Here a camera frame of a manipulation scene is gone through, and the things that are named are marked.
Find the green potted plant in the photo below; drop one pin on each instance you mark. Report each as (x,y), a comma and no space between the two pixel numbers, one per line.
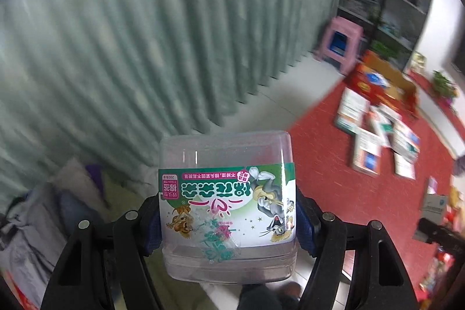
(443,83)

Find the grey cloth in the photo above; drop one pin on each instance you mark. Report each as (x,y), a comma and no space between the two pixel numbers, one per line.
(36,223)

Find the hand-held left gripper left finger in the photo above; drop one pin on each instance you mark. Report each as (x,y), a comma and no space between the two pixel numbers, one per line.
(154,241)

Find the small photo card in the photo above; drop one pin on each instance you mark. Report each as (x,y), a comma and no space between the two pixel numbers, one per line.
(419,62)

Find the long white blue medicine box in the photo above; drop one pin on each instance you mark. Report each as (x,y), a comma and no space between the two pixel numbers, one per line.
(430,212)

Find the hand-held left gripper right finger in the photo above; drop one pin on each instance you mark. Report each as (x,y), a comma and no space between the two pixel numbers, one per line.
(307,237)

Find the pink plastic stool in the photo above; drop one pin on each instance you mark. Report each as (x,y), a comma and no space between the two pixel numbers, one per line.
(339,30)

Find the pile of medicine boxes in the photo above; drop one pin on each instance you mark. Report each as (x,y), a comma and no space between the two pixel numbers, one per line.
(367,150)

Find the red cardboard gift box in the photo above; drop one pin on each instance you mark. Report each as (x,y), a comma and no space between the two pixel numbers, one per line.
(363,83)

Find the green curtain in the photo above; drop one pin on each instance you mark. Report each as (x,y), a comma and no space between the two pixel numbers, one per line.
(145,41)

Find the green leafy plant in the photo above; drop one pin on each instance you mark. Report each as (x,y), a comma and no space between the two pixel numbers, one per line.
(383,50)

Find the person's leg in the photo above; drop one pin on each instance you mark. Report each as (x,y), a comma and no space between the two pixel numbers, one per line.
(261,299)

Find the clear cotton swab box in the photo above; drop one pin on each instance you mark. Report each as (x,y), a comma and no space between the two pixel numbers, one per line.
(225,208)

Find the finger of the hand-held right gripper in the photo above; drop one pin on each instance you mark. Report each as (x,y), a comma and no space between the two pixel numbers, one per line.
(443,235)

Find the purple cloth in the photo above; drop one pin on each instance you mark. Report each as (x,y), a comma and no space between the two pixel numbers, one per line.
(95,181)

